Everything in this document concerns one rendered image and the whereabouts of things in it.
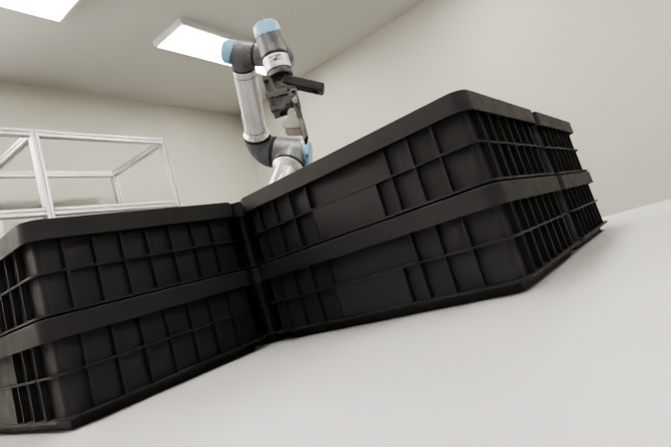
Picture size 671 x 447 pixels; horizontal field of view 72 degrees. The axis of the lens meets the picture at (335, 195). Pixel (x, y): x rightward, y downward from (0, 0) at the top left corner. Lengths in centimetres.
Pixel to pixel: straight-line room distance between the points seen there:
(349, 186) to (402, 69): 380
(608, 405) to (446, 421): 7
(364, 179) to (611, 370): 41
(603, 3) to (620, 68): 49
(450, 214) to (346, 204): 15
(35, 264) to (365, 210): 39
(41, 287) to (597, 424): 54
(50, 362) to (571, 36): 383
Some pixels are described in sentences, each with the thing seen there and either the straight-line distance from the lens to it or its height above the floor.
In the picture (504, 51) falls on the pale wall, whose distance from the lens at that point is 410.
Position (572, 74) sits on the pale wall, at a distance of 396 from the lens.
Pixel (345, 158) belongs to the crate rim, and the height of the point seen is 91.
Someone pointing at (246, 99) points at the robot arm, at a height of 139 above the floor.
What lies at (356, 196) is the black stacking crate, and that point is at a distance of 60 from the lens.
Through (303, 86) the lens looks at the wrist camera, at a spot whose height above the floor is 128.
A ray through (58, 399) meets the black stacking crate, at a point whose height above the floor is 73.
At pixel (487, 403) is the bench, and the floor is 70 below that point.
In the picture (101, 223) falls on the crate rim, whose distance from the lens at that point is 64.
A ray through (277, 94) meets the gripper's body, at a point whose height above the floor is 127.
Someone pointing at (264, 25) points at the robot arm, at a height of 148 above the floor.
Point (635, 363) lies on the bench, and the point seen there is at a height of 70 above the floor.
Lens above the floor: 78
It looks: 9 degrees up
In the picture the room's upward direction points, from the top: 17 degrees counter-clockwise
